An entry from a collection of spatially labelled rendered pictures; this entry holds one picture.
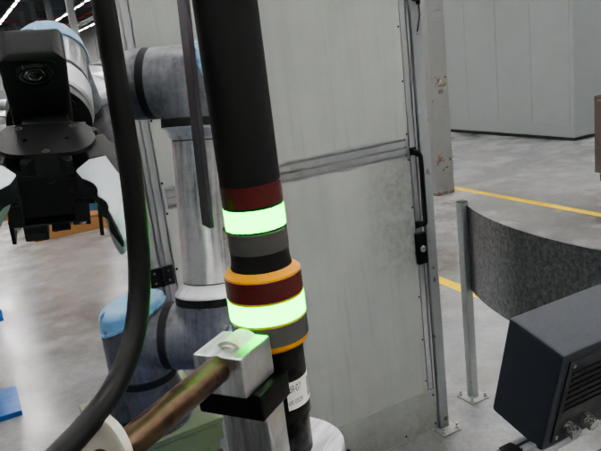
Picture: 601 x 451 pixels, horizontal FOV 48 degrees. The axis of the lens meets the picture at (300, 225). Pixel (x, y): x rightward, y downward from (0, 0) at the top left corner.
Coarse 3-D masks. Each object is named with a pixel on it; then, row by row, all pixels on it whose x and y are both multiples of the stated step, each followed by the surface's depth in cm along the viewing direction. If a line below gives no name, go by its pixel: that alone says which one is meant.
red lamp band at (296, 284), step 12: (300, 276) 37; (228, 288) 37; (240, 288) 36; (252, 288) 36; (264, 288) 36; (276, 288) 36; (288, 288) 36; (300, 288) 37; (240, 300) 36; (252, 300) 36; (264, 300) 36; (276, 300) 36
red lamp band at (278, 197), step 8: (272, 184) 35; (280, 184) 36; (224, 192) 35; (232, 192) 35; (240, 192) 35; (248, 192) 35; (256, 192) 35; (264, 192) 35; (272, 192) 35; (280, 192) 36; (224, 200) 36; (232, 200) 35; (240, 200) 35; (248, 200) 35; (256, 200) 35; (264, 200) 35; (272, 200) 35; (280, 200) 36; (232, 208) 35; (240, 208) 35; (248, 208) 35
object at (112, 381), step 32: (96, 0) 26; (96, 32) 26; (128, 96) 27; (128, 128) 27; (128, 160) 27; (128, 192) 28; (128, 224) 28; (128, 256) 28; (128, 288) 28; (128, 320) 28; (128, 352) 27; (128, 384) 27; (96, 416) 26; (64, 448) 24; (96, 448) 27; (128, 448) 26
